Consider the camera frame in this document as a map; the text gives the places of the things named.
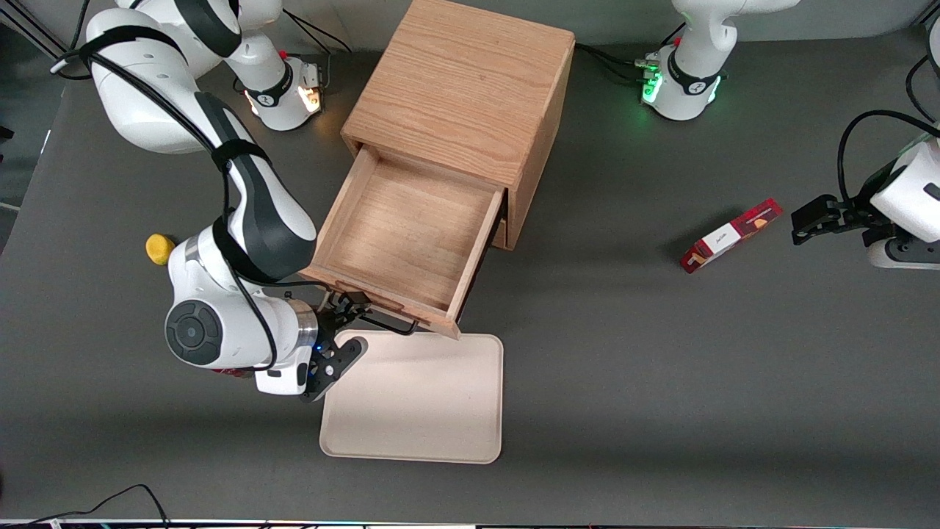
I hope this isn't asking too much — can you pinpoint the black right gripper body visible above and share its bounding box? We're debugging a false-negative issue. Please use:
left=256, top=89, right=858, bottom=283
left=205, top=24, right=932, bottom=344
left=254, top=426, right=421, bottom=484
left=310, top=305, right=346, bottom=384

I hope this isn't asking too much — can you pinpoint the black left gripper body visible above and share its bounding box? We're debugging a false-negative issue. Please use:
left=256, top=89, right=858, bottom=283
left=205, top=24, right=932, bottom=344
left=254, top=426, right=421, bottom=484
left=836, top=195, right=894, bottom=247

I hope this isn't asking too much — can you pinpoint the wooden drawer cabinet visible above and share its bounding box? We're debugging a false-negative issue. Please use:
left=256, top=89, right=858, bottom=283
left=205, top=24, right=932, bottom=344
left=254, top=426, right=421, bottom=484
left=341, top=0, right=576, bottom=252

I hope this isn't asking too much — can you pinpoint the beige plastic tray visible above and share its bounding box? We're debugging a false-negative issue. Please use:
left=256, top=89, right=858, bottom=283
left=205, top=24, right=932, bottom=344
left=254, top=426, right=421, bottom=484
left=319, top=331, right=505, bottom=465

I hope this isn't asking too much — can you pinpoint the red tartan biscuit box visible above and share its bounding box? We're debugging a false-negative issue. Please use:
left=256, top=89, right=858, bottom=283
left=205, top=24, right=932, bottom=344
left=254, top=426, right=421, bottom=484
left=680, top=198, right=784, bottom=275

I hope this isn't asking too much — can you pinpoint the yellow lemon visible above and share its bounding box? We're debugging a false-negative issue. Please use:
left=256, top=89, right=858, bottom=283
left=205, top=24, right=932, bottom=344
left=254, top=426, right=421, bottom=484
left=145, top=233, right=178, bottom=267

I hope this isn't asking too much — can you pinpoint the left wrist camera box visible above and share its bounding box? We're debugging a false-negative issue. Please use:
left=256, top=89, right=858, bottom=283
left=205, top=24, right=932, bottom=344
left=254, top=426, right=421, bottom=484
left=865, top=237, right=940, bottom=270

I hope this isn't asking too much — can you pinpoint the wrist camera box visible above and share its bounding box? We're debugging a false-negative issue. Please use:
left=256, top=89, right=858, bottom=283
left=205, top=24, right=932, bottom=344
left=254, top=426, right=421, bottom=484
left=865, top=237, right=940, bottom=270
left=255, top=361, right=311, bottom=397

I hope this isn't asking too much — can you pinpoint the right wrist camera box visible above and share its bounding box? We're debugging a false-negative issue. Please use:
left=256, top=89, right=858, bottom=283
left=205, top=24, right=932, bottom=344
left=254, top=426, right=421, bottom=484
left=255, top=361, right=311, bottom=397

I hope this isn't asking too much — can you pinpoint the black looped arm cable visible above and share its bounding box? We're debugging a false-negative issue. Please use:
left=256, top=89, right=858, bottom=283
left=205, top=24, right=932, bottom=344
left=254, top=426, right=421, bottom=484
left=837, top=109, right=940, bottom=208
left=906, top=54, right=940, bottom=123

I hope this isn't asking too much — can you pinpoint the black cable on table edge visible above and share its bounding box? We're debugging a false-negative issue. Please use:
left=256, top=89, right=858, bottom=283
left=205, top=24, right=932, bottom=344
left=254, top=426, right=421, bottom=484
left=0, top=483, right=171, bottom=529

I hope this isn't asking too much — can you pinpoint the black cable at arm base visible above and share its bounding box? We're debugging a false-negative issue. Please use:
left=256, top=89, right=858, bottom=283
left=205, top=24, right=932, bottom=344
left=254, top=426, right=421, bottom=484
left=281, top=9, right=352, bottom=90
left=575, top=43, right=651, bottom=84

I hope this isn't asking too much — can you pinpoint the black cable along right arm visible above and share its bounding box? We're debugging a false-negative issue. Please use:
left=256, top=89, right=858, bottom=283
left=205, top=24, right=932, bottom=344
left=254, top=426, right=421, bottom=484
left=50, top=26, right=328, bottom=368

